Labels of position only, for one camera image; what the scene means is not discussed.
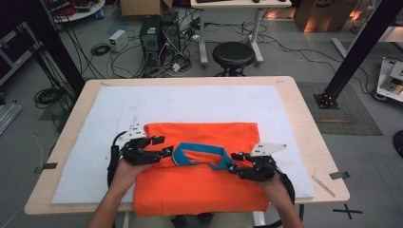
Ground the black round stool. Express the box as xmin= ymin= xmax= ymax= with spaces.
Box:
xmin=212 ymin=41 xmax=257 ymax=78

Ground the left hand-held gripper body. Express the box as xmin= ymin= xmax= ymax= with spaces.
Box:
xmin=118 ymin=124 xmax=164 ymax=165

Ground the white foam mat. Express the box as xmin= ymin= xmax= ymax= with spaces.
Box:
xmin=50 ymin=85 xmax=316 ymax=205

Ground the person's right hand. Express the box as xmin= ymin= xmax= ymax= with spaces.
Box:
xmin=256 ymin=173 xmax=291 ymax=203

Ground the grey floor mat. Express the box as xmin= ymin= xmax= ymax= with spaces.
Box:
xmin=296 ymin=81 xmax=384 ymax=137

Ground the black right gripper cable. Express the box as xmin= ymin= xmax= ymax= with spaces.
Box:
xmin=253 ymin=172 xmax=306 ymax=228

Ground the black tape cross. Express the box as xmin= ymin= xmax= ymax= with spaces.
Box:
xmin=332 ymin=203 xmax=364 ymax=220

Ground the black computer tower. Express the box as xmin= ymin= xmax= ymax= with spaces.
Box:
xmin=139 ymin=14 xmax=163 ymax=68

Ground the round white table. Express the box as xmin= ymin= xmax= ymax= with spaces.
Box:
xmin=47 ymin=0 xmax=106 ymax=24

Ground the coiled black cable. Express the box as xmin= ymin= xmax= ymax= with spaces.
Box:
xmin=33 ymin=86 xmax=67 ymax=109
xmin=89 ymin=42 xmax=112 ymax=58

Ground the grey tape strip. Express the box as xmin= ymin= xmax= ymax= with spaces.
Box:
xmin=329 ymin=170 xmax=352 ymax=181
xmin=33 ymin=161 xmax=59 ymax=175

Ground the thin wooden stick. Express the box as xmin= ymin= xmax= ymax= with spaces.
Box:
xmin=311 ymin=175 xmax=337 ymax=199

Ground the open cardboard box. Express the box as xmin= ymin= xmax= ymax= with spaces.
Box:
xmin=119 ymin=0 xmax=174 ymax=18

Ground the small white power supply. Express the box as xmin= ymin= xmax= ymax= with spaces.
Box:
xmin=108 ymin=28 xmax=129 ymax=52

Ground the cardboard box with black logo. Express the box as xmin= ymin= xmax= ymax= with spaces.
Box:
xmin=294 ymin=0 xmax=356 ymax=33

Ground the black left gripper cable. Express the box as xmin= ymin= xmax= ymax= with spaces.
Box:
xmin=106 ymin=130 xmax=128 ymax=188

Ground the orange polo shirt blue collar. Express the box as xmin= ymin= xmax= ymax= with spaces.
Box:
xmin=132 ymin=122 xmax=270 ymax=218

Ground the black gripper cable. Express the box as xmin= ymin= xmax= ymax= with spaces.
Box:
xmin=253 ymin=172 xmax=306 ymax=228
xmin=106 ymin=130 xmax=128 ymax=188

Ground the black metal pillar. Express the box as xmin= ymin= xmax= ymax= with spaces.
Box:
xmin=313 ymin=0 xmax=403 ymax=110
xmin=18 ymin=0 xmax=86 ymax=96

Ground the white desk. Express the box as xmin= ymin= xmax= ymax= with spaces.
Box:
xmin=189 ymin=0 xmax=293 ymax=67

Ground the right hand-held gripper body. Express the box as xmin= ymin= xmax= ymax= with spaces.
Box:
xmin=236 ymin=142 xmax=288 ymax=182

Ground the person's left hand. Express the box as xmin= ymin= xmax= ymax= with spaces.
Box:
xmin=110 ymin=159 xmax=152 ymax=188

